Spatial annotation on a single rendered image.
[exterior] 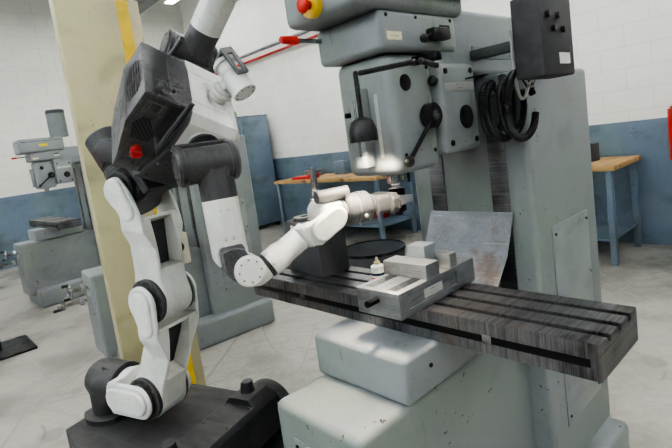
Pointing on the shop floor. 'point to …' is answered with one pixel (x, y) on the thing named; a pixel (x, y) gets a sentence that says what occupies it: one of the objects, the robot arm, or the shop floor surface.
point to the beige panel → (115, 55)
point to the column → (537, 230)
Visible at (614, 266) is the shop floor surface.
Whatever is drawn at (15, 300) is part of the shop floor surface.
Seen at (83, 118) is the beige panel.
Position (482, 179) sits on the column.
